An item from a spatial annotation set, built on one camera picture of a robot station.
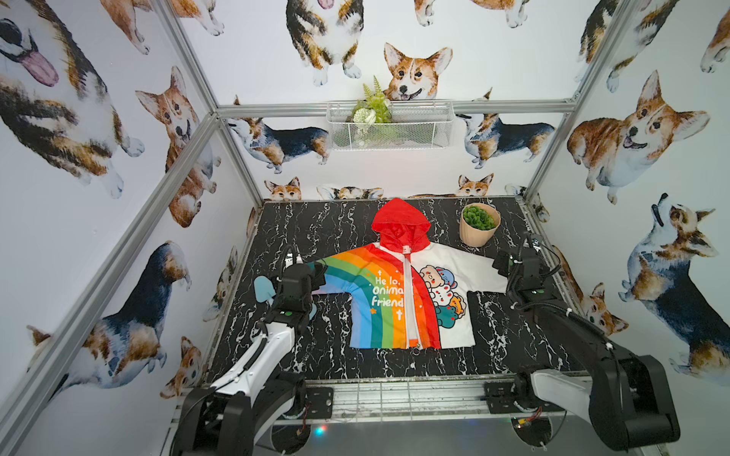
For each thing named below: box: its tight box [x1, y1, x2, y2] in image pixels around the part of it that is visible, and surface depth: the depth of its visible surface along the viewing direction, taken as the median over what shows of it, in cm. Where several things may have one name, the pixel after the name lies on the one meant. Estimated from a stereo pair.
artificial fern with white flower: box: [352, 75, 393, 144], surface depth 85 cm
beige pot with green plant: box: [459, 202, 502, 247], surface depth 102 cm
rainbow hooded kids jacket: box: [311, 197, 509, 351], surface depth 96 cm
